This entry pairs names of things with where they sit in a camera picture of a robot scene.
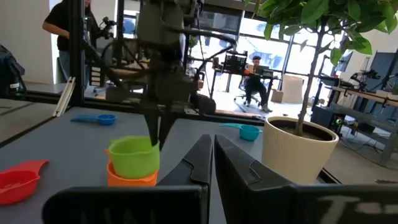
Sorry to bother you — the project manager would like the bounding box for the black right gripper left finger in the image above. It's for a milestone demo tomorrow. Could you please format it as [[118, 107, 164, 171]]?
[[42, 134, 213, 224]]

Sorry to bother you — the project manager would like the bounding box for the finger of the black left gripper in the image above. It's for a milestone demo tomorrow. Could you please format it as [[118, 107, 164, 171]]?
[[144, 105, 160, 147], [159, 107, 177, 151]]

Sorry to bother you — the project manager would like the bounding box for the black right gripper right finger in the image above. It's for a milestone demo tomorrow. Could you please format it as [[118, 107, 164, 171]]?
[[214, 134, 398, 224]]

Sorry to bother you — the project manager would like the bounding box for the green measuring cup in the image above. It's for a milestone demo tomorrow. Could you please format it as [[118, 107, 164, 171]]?
[[104, 136, 161, 180]]

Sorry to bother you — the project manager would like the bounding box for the blue measuring spoon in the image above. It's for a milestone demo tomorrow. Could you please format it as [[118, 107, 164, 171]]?
[[70, 113, 118, 126]]

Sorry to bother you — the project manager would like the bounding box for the teal measuring cup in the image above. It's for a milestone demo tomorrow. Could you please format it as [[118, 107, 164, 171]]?
[[219, 123, 263, 142]]

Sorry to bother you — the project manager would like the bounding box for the red measuring cup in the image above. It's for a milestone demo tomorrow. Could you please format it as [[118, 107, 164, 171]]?
[[0, 159, 50, 207]]

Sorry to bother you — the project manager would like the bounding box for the orange measuring cup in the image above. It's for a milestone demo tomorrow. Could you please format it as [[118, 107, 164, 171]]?
[[106, 160, 159, 188]]

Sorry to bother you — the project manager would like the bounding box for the cream ribbed plant pot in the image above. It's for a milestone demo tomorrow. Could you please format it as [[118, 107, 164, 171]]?
[[261, 116, 340, 185]]

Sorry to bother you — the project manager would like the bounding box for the black desk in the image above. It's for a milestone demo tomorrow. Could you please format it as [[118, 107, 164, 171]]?
[[210, 51, 282, 100]]

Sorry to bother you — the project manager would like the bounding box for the seated person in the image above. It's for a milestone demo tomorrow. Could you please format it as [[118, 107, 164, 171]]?
[[243, 55, 274, 113]]

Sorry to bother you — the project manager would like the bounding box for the white flat strip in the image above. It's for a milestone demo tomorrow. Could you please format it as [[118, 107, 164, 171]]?
[[52, 76, 76, 118]]

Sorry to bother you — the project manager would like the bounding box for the cardboard box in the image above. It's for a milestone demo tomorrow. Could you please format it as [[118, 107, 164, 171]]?
[[270, 74, 305, 105]]

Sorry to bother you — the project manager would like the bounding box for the standing person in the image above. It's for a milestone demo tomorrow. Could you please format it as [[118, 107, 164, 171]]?
[[42, 0, 104, 91]]

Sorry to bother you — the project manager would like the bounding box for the dark backpack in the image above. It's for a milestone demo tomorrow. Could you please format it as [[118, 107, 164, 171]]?
[[0, 44, 28, 100]]

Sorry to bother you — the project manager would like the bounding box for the wooden workbench with equipment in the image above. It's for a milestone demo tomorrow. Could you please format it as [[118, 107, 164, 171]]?
[[329, 68, 398, 166]]

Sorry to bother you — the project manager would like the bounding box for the green leafy small tree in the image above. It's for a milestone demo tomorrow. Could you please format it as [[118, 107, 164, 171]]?
[[244, 0, 398, 138]]

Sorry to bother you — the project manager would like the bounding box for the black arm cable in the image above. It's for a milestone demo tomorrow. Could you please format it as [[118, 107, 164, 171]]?
[[161, 24, 238, 82]]

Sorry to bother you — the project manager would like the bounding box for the black vertical frame post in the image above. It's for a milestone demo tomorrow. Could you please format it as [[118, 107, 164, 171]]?
[[68, 0, 85, 107]]

